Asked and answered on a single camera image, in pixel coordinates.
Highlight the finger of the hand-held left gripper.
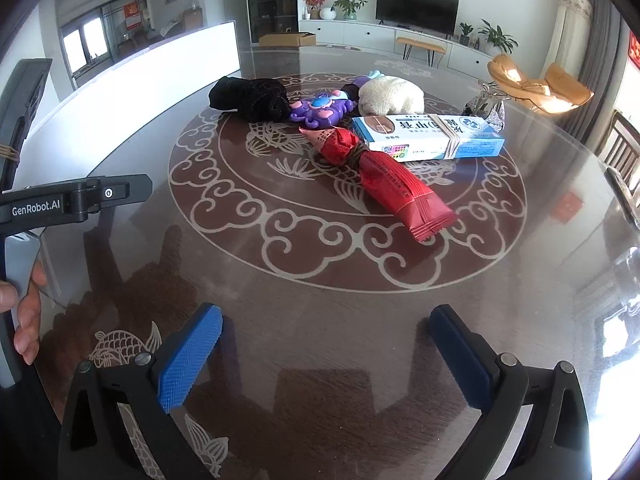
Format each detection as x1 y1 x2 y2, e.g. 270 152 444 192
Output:
70 174 153 211

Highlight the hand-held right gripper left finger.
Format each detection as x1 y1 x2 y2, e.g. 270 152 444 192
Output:
57 302 224 480

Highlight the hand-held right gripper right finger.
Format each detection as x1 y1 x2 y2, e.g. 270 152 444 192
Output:
429 304 595 480

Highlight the white storage box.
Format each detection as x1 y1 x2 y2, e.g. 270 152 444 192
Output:
12 20 239 196

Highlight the black velvet scrunchie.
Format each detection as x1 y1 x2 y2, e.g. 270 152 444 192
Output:
208 76 292 123

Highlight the red snack packet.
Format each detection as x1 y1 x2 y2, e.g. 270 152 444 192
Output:
299 126 458 245

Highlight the purple plastic toy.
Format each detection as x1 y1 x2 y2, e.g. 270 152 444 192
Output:
288 71 385 129

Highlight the blue and white carton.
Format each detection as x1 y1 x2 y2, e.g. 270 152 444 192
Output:
350 114 506 163

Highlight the cream plush toy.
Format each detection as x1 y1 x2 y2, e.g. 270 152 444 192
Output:
358 75 427 116

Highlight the person's left hand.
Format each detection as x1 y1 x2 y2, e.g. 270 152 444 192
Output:
0 259 49 367

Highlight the red door poster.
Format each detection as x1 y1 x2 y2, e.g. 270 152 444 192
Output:
123 2 146 31

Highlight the cardboard box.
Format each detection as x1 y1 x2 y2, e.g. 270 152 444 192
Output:
258 31 317 47

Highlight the dark remote control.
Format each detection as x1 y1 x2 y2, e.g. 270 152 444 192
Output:
604 166 640 221

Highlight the dark display cabinet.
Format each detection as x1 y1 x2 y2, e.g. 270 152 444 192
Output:
245 0 298 45

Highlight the silver glitter hair clip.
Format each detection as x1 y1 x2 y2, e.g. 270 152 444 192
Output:
462 80 507 133

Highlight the wooden slatted chair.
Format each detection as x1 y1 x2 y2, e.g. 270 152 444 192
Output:
600 110 640 171

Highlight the white television cabinet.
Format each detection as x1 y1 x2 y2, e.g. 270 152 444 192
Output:
298 19 493 73

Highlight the orange lounge chair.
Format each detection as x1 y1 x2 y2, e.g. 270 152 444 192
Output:
487 54 595 116

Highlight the green potted plant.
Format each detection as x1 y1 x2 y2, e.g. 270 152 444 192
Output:
331 0 368 22

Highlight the tan padded bench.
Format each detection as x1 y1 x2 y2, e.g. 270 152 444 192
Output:
395 36 447 68

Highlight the large leafy potted plant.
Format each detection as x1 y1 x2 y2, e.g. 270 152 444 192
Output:
477 19 519 56

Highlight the grey curtain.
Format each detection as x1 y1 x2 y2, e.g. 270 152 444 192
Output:
555 0 628 146

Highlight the covered standing air conditioner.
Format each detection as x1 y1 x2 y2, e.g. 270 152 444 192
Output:
540 0 595 81

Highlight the black television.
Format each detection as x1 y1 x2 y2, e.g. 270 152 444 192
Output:
376 0 460 36

